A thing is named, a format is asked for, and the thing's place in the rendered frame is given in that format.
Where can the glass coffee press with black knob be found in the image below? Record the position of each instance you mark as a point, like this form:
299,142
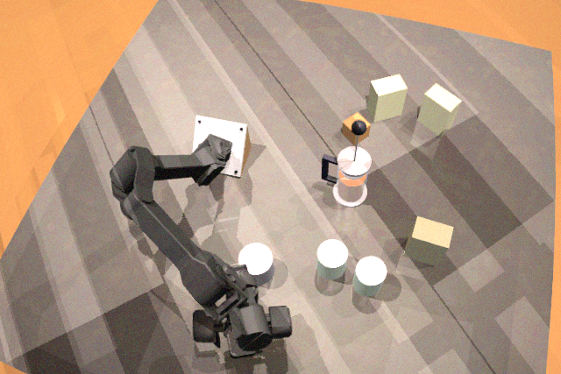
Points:
353,168

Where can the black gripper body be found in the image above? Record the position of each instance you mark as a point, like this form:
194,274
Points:
278,320

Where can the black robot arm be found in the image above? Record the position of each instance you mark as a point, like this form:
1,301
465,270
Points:
204,274

